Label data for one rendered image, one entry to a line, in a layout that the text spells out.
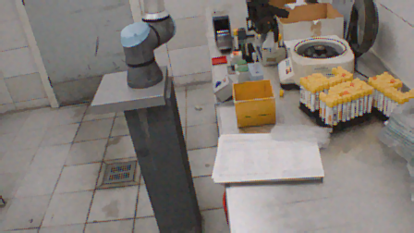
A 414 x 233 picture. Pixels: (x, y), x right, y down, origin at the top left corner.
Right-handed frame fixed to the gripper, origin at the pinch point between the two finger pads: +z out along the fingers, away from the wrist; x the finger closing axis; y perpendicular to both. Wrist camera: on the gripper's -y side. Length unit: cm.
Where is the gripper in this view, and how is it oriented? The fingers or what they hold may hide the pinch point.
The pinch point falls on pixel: (272, 49)
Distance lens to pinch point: 148.1
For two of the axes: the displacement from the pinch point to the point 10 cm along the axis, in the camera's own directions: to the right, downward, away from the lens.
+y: -8.4, 3.9, -3.8
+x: 5.1, 3.3, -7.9
